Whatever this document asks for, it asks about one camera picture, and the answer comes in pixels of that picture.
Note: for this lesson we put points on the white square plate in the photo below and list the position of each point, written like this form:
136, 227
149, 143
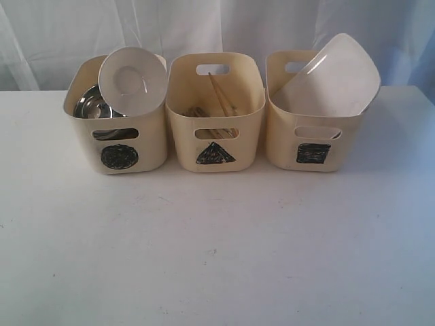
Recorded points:
320, 96

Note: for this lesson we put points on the white plastic bowl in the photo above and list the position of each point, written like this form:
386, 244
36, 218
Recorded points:
133, 81

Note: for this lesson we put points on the cream bin with square mark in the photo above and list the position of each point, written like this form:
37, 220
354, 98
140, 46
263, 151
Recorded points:
284, 148

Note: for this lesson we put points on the stainless steel bowl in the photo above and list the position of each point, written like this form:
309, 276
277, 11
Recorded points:
92, 106

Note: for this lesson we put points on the cream bin with triangle mark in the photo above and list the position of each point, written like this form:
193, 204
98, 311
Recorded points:
216, 143

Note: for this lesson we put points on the cream bin with circle mark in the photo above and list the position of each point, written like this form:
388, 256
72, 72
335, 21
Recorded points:
145, 152

